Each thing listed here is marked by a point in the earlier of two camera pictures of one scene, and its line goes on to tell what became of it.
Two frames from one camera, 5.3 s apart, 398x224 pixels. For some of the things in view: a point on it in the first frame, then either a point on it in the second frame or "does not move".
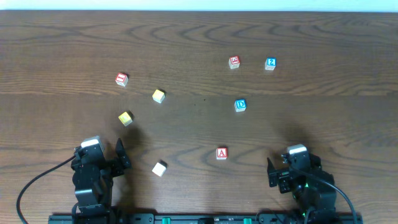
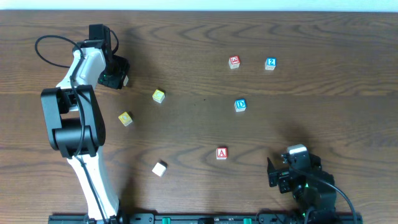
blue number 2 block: x=270 y=63 does not move
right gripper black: x=282 y=177 does not move
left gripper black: x=111 y=165 -> x=115 y=79
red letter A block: x=221 y=153 does not move
